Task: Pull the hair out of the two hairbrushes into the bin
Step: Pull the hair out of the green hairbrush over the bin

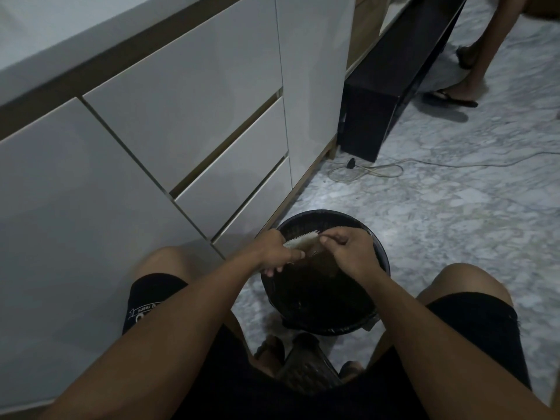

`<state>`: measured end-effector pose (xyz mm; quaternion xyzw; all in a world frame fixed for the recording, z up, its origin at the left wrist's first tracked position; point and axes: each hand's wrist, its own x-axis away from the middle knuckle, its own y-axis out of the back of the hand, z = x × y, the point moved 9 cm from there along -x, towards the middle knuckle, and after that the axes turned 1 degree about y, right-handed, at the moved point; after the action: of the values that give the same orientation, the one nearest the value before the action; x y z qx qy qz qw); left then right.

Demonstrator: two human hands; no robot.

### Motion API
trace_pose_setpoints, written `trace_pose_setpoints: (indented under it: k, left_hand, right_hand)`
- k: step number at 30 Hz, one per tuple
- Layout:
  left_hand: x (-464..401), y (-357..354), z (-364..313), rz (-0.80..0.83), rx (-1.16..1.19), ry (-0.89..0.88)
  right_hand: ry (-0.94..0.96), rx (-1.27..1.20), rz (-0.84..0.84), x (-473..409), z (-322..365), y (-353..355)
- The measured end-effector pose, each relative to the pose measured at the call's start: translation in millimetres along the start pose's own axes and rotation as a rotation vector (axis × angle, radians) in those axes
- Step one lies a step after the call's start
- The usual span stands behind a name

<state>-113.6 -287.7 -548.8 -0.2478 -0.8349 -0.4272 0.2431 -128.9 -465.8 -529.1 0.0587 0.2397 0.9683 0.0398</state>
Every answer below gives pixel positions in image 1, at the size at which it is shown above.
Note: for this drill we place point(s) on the person's right hand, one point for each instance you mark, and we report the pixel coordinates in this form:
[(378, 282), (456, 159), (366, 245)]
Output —
[(356, 255)]

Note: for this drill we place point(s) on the person's left hand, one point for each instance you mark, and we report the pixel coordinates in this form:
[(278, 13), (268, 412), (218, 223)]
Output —
[(273, 253)]

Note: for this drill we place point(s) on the person's left forearm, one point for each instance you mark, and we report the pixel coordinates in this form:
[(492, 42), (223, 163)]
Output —
[(175, 349)]

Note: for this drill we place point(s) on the person's right forearm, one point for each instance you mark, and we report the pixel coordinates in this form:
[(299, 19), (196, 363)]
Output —
[(437, 358)]

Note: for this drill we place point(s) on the person's left foot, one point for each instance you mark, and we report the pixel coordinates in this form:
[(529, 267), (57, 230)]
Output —
[(267, 354)]

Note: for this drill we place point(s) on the person's foot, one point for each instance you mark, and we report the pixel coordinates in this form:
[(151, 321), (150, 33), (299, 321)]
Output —
[(351, 370), (267, 354)]

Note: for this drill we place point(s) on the person's left leg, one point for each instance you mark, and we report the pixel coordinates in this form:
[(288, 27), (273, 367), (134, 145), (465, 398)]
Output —
[(168, 262)]

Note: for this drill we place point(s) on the person's leg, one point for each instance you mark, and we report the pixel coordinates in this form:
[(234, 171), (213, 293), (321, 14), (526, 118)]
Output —
[(168, 262), (468, 282)]

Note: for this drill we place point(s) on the person's right leg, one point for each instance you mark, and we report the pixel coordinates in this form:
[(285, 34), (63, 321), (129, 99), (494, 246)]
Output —
[(468, 282)]

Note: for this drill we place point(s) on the person's right foot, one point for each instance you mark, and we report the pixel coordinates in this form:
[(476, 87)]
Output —
[(351, 370)]

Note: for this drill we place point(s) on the person's black shorts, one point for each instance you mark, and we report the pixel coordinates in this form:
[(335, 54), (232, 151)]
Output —
[(148, 297)]

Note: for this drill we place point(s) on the black round trash bin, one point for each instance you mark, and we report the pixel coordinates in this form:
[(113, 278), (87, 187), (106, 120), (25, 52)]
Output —
[(319, 301)]

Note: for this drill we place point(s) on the small black plug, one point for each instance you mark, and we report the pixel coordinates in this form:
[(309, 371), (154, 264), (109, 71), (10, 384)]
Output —
[(351, 163)]

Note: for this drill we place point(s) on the dark lattice plastic lid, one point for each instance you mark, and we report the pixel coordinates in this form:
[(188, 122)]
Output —
[(308, 367)]

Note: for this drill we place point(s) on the black low tv bench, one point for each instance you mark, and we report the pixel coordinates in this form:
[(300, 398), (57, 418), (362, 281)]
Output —
[(385, 91)]

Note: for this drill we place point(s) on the tall white drawer front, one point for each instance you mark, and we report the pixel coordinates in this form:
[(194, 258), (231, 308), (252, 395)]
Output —
[(188, 100)]

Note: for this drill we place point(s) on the narrow white cabinet door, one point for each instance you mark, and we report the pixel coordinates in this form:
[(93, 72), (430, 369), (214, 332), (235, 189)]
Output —
[(315, 83)]

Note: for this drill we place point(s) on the wide white cabinet door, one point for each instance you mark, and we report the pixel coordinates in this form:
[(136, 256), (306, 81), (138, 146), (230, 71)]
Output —
[(65, 231)]

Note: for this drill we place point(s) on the brown sofa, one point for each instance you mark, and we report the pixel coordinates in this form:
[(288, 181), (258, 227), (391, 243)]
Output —
[(544, 6)]

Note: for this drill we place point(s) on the white drawer cabinet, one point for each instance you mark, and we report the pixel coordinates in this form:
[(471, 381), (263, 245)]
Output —
[(43, 21)]

